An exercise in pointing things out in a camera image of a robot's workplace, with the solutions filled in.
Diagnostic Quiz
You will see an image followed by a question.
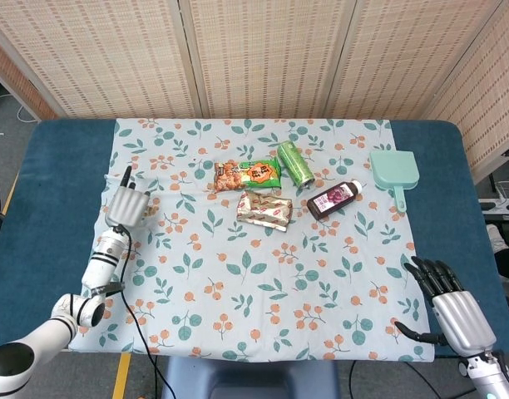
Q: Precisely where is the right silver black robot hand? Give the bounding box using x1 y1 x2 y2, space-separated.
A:
394 255 497 358

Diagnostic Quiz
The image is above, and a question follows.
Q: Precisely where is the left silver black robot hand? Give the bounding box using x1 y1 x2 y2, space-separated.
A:
103 165 156 229

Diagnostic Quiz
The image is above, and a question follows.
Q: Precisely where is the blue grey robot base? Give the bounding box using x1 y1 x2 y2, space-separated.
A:
161 357 341 399

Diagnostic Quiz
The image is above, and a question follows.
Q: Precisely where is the green orange snack bag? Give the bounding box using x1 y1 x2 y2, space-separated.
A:
213 157 283 194

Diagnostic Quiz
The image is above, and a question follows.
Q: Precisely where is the floral leaf fruit tablecloth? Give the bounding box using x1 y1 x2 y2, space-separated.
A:
67 118 437 362

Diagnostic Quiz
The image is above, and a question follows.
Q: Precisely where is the woven bamboo screen panel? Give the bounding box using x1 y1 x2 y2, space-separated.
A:
0 0 197 121
324 0 509 121
420 0 509 184
179 0 358 121
0 35 58 122

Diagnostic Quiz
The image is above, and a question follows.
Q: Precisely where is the mint green plastic dustpan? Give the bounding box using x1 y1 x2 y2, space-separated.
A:
368 150 420 214

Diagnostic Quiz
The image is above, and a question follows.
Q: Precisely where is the yellow floor tape strip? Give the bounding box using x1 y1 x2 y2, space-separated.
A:
111 352 131 399

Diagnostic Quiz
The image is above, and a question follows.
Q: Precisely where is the green drink can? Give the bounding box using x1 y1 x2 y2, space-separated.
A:
277 140 316 189

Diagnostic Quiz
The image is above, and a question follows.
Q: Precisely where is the dark juice bottle white cap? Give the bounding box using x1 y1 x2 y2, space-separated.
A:
306 180 363 221

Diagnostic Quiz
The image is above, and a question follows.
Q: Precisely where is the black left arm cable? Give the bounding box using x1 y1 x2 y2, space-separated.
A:
112 224 168 399

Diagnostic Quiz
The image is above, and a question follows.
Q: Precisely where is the white floor cable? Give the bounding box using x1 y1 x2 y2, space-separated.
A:
0 93 39 124

